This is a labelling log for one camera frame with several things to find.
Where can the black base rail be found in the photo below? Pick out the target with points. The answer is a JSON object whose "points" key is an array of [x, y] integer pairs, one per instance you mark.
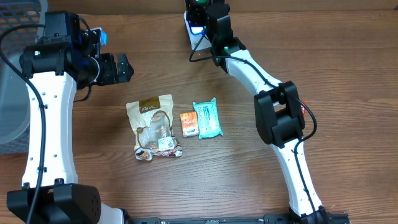
{"points": [[266, 219]]}

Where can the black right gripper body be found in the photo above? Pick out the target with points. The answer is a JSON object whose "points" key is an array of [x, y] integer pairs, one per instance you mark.
{"points": [[197, 14]]}

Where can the white barcode scanner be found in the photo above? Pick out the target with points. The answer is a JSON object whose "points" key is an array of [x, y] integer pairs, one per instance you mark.
{"points": [[195, 35]]}

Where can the beige snack pouch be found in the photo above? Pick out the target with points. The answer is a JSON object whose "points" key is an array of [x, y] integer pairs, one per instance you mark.
{"points": [[152, 123]]}

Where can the red coffee stick sachet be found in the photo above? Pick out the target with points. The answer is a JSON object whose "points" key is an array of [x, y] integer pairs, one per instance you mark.
{"points": [[303, 108]]}

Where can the green lid jar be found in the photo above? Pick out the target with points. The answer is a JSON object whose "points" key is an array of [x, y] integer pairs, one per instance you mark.
{"points": [[202, 3]]}

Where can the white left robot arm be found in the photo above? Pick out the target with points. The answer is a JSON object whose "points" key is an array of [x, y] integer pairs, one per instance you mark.
{"points": [[64, 61]]}

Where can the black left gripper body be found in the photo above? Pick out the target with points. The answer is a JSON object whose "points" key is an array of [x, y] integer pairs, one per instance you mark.
{"points": [[107, 74]]}

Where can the teal wet wipes pack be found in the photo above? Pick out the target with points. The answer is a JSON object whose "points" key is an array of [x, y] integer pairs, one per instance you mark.
{"points": [[208, 120]]}

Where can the orange small box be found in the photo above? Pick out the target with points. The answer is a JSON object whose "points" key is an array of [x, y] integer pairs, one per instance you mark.
{"points": [[189, 124]]}

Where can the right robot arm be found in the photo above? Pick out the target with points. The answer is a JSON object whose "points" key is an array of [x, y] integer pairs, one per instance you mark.
{"points": [[278, 109]]}

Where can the grey plastic shopping basket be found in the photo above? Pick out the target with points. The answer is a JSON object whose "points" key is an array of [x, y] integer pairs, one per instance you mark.
{"points": [[15, 106]]}

